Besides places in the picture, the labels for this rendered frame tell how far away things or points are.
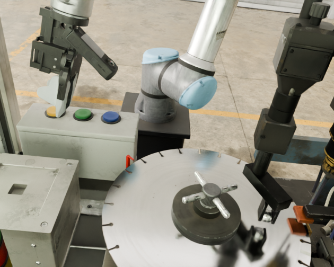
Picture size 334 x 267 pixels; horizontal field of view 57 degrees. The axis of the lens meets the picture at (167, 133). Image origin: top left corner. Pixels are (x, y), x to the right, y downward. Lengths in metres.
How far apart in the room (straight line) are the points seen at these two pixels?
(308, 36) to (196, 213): 0.29
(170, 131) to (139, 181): 0.50
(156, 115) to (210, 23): 0.35
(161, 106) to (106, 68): 0.44
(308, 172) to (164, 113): 1.47
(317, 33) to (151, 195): 0.34
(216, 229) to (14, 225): 0.32
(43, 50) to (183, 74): 0.41
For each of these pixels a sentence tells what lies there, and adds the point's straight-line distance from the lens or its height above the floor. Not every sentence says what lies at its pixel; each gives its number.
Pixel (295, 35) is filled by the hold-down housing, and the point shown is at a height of 1.24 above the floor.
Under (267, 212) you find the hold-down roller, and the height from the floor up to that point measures 0.98.
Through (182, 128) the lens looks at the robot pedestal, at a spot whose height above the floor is 0.75.
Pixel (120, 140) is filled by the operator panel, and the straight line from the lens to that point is 0.75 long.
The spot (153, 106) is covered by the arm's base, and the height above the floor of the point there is 0.80.
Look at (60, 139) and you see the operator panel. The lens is 0.78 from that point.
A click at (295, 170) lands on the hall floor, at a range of 2.29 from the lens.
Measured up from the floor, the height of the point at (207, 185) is 1.00.
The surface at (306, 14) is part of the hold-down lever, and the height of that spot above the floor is 1.26.
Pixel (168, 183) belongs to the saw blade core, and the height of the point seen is 0.95.
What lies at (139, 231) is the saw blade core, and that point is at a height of 0.95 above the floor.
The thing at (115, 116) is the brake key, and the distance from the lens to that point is 0.79.
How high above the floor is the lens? 1.34
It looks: 36 degrees down
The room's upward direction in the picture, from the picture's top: 7 degrees clockwise
